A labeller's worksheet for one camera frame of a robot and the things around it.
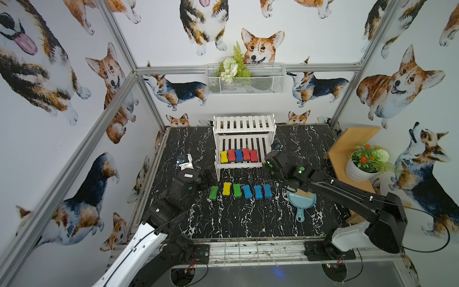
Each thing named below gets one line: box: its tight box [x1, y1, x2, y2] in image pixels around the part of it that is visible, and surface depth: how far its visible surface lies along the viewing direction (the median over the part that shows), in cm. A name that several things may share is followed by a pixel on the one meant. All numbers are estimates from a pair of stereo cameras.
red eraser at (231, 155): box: [227, 149, 237, 161], surface depth 91 cm
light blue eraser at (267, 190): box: [262, 184, 273, 198], surface depth 92 cm
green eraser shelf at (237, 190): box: [233, 183, 243, 198], surface depth 93 cm
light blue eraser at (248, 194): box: [242, 184, 253, 199], surface depth 92 cm
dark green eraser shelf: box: [209, 185, 219, 200], surface depth 92 cm
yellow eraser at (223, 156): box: [219, 150, 229, 164], surface depth 90 cm
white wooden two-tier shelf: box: [212, 113, 277, 182], surface depth 90 cm
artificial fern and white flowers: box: [214, 40, 251, 84], surface depth 82 cm
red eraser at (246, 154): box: [242, 148, 251, 161], surface depth 90 cm
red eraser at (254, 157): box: [249, 149, 259, 163], surface depth 92 cm
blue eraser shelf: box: [235, 149, 243, 162], surface depth 90 cm
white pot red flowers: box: [344, 142, 396, 182], surface depth 80 cm
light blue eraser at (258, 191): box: [254, 184, 263, 199], surface depth 92 cm
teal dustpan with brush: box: [286, 188, 317, 223], surface depth 87 cm
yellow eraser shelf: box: [222, 181, 232, 196], surface depth 94 cm
